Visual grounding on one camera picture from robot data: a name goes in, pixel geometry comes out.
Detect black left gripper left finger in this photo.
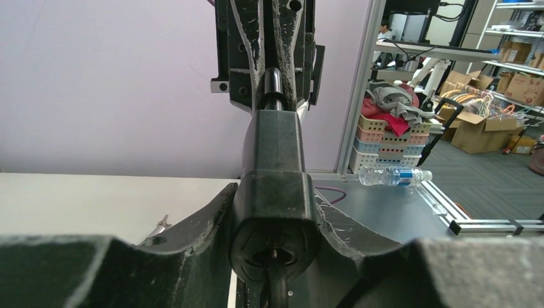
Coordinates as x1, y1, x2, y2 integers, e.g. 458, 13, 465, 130
1, 183, 238, 307

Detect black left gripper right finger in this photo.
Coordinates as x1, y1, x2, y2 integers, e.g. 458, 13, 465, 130
298, 193, 543, 307

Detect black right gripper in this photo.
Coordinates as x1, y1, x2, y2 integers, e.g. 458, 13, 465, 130
210, 0, 325, 112

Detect black padlock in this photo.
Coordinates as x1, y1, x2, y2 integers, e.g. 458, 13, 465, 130
229, 67, 320, 282

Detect black key in padlock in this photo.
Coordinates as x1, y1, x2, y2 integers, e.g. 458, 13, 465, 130
265, 257, 288, 308

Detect plastic water bottle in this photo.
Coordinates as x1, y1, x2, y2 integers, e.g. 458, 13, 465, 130
359, 166, 433, 187

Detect stacked plastic baskets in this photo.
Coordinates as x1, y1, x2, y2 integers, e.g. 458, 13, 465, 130
349, 115, 433, 174

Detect cardboard box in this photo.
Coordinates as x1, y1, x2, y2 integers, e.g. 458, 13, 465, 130
451, 112, 517, 154

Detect metal storage shelf rack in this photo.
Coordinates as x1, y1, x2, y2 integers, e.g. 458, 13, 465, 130
462, 1, 543, 117

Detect red cable lock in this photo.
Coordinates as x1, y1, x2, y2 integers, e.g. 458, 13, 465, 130
147, 214, 172, 239

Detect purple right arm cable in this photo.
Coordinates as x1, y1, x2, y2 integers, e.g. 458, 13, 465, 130
314, 185, 347, 206

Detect aluminium frame rail right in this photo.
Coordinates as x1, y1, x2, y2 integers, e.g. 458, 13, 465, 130
335, 1, 386, 180

